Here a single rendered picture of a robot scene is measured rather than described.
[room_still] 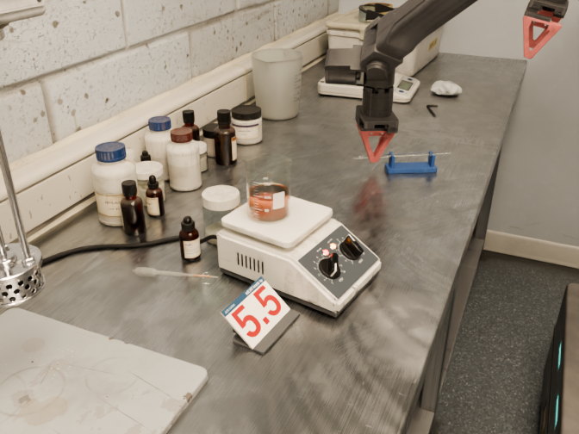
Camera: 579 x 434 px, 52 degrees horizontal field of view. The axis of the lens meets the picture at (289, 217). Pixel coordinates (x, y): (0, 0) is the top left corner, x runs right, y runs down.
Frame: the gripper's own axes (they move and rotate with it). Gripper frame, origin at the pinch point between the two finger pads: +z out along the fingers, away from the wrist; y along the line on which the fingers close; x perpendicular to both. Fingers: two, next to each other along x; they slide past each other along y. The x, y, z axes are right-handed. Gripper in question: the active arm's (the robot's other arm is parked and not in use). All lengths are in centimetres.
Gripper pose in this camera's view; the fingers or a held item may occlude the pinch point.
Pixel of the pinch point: (373, 157)
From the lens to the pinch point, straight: 119.1
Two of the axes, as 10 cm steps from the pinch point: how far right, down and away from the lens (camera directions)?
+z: 0.1, 8.8, 4.7
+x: 10.0, -0.3, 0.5
